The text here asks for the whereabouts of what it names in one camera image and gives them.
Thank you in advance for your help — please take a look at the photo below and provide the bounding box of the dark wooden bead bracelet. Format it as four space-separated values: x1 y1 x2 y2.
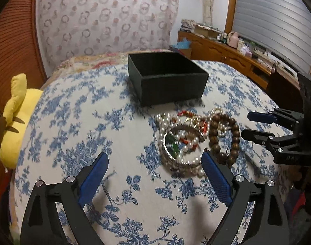
208 113 241 168

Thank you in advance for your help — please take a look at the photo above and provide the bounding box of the white pearl necklace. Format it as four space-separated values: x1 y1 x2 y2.
156 112 210 177

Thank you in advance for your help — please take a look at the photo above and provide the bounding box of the silver cuff bangle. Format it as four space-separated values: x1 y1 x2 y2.
158 124 207 169

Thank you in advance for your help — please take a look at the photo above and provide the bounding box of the black square jewelry box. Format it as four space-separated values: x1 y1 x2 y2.
128 52 209 107

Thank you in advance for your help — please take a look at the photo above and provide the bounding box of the pink tissue box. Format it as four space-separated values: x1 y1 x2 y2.
240 45 253 57

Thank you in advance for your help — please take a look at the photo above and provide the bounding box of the pink thermos jug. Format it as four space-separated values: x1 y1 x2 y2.
227 32 239 49

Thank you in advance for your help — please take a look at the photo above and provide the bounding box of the grey window blind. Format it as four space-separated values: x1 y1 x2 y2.
232 0 311 72

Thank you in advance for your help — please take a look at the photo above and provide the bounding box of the wooden sideboard cabinet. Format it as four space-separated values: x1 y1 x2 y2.
177 31 299 90

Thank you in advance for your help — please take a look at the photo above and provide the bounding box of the green jade bangle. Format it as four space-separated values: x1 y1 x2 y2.
165 133 180 159

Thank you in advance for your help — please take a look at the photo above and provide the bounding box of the yellow Pikachu plush toy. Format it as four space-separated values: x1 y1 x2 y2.
0 73 43 171

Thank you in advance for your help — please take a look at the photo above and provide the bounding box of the cardboard box on cabinet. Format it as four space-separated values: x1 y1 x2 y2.
194 24 221 38

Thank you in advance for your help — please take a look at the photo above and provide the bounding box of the blue gift bag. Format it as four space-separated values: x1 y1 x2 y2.
172 38 191 50

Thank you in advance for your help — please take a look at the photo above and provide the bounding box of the floral bed blanket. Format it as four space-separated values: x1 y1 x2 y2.
52 49 171 78

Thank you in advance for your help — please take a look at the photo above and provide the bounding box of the brown louvered wardrobe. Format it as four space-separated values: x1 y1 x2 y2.
0 0 48 210

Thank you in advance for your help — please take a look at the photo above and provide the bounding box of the pink circle patterned curtain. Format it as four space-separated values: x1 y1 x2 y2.
37 0 179 69

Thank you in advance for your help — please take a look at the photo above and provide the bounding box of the red coral bead bracelet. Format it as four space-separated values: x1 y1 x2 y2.
176 109 210 148

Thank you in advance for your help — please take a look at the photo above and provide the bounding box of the gold pearl ring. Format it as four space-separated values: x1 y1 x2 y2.
184 117 201 128

